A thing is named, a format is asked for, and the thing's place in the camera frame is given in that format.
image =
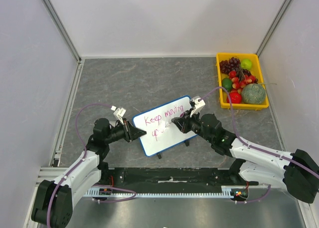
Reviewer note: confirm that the dark green lime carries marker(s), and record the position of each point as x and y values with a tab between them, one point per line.
227	84

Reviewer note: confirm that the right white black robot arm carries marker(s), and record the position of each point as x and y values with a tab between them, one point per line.
296	172

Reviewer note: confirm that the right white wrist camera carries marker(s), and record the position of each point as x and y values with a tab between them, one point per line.
197	104

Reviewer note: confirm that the right aluminium frame post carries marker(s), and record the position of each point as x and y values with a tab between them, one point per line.
275	23

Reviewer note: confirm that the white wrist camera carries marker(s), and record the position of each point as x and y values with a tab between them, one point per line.
197	104
118	113

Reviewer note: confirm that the netted green melon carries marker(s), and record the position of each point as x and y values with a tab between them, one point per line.
253	94

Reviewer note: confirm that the blue framed whiteboard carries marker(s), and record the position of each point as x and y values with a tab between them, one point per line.
160	138

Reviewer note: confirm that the slotted cable duct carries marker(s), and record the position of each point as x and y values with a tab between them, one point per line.
96	192

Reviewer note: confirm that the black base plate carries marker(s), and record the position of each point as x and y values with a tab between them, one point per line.
170	180

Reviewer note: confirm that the red cherry cluster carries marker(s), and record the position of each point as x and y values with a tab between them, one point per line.
240	81

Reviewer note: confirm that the light green apple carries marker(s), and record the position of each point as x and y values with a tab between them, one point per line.
246	64

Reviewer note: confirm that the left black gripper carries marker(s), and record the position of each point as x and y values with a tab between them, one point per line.
131	132

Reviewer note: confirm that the dark red grape bunch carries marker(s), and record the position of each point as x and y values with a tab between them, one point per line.
232	64

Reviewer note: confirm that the red apple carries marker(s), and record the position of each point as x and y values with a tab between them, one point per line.
234	98

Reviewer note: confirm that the yellow plastic bin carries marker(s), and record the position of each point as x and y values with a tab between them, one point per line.
256	71

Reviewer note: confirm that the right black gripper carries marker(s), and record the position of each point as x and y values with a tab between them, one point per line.
186	122

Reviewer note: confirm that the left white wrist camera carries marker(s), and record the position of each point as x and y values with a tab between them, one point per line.
118	113

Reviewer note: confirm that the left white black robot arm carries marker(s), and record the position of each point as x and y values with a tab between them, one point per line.
55	200

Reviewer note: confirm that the left aluminium frame post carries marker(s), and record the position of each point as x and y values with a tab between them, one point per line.
61	28

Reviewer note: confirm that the aluminium frame post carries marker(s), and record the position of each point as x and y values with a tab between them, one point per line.
275	23
61	28

